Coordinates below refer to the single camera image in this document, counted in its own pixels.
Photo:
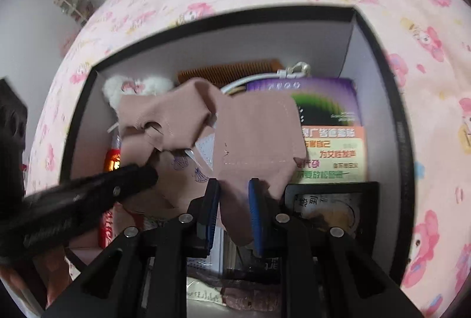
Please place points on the clear window snack packet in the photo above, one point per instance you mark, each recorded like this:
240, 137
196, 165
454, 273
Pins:
331, 209

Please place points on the brown wooden comb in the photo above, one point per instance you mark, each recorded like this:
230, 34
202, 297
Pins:
235, 71

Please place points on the black printed packet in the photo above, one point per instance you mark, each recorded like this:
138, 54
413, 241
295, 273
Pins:
265, 266

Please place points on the orange green leaflet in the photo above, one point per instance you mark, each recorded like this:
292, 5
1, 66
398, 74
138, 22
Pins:
338, 152

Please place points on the pink cartoon printed blanket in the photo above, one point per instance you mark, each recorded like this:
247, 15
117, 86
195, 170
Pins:
423, 101

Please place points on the black box container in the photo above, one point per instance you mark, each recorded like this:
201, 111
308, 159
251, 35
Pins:
257, 42

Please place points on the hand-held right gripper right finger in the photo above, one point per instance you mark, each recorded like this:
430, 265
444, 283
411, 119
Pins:
257, 222

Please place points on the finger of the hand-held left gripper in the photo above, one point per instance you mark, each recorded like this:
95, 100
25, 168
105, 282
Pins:
73, 204

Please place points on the black frame display box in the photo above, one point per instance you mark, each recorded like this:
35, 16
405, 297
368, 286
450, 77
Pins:
368, 200

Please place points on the brown textured packet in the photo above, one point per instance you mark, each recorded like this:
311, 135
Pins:
257, 297

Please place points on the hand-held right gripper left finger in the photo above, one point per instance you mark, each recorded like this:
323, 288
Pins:
211, 218

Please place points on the purple box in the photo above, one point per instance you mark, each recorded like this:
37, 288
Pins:
323, 101

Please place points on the small pale candy packet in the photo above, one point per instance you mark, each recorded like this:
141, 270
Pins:
204, 290

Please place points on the red envelope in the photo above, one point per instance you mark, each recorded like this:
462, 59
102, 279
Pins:
108, 229

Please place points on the white plush toy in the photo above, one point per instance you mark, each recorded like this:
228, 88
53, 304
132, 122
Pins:
117, 88

